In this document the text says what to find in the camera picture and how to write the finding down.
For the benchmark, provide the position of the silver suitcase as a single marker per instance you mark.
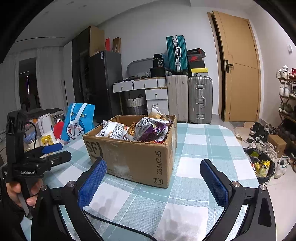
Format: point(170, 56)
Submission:
point(200, 99)

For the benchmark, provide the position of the black refrigerator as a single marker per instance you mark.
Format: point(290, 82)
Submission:
point(106, 81)

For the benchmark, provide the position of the blue cartoon gift bag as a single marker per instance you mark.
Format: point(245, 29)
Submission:
point(78, 120)

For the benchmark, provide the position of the clear yellow snack packet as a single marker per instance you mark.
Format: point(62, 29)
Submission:
point(158, 113)

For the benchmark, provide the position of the tall dark brown cabinet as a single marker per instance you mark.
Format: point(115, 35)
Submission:
point(81, 69)

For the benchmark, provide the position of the white kettle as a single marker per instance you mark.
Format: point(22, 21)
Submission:
point(44, 122)

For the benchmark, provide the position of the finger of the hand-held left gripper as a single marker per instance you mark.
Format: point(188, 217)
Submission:
point(52, 148)
point(60, 157)

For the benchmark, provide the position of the wicker basket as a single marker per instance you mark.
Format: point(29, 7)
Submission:
point(136, 105)

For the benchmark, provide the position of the small cardboard box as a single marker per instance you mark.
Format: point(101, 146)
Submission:
point(277, 143)

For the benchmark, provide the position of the pile of shoes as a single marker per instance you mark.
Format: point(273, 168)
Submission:
point(261, 134)

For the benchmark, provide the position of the beige suitcase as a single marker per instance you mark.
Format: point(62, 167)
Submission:
point(177, 97)

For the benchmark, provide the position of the yellow small box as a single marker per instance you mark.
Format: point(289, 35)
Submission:
point(47, 140)

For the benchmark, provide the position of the wooden door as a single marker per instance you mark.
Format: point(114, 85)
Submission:
point(240, 46)

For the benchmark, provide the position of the stack of shoe boxes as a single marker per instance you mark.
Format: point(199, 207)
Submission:
point(197, 63)

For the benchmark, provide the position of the purple white snack bag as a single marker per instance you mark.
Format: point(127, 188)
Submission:
point(150, 129)

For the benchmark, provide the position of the red plush item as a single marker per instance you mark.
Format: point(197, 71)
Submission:
point(59, 129)

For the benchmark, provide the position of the grey rice cooker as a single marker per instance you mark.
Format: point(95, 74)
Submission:
point(56, 115)

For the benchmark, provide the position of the shoe rack with sneakers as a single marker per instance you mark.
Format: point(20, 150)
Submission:
point(285, 97)

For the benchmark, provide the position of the brown paper bag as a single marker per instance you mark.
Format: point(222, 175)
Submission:
point(116, 45)

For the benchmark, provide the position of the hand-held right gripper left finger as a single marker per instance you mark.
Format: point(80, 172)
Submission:
point(92, 183)

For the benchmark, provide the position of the black trash bin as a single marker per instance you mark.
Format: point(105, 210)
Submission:
point(261, 166)

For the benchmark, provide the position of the person's left forearm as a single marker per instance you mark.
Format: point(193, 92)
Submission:
point(9, 220)

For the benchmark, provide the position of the grey oval folding chair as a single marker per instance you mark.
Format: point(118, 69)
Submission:
point(138, 67)

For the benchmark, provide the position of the black labelled bag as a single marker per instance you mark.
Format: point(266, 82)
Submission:
point(158, 60)

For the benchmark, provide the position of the person's left hand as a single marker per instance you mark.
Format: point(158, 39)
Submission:
point(15, 188)

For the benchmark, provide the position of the white drawer desk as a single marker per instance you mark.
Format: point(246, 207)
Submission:
point(143, 83)

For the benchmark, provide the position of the white curtain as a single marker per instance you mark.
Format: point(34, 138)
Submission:
point(49, 78)

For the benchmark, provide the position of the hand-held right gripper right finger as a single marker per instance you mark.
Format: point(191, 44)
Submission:
point(215, 183)

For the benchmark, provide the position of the red carton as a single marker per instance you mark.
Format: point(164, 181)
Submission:
point(107, 45)

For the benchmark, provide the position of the brown cardboard box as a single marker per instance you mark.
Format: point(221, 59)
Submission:
point(129, 157)

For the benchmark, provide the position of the teal suitcase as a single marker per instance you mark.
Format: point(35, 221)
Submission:
point(172, 53)

